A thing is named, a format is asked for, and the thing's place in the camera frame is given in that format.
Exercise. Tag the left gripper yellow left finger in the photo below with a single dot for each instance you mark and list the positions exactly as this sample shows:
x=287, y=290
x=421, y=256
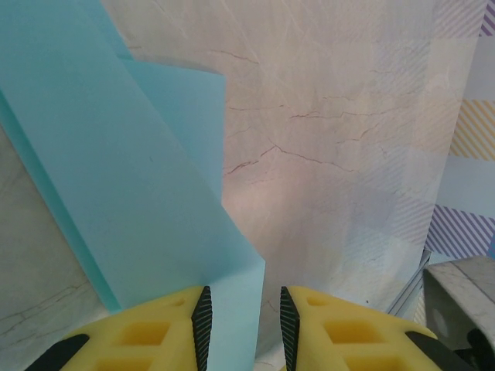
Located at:
x=147, y=336

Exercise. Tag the aluminium table edge rail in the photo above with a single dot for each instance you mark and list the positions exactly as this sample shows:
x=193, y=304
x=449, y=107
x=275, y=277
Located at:
x=408, y=290

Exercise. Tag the light blue paper sheet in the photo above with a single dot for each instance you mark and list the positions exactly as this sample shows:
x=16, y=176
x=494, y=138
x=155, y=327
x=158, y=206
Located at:
x=96, y=154

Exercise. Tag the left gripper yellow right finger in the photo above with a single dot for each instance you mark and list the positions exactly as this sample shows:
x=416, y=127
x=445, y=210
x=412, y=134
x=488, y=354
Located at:
x=348, y=336

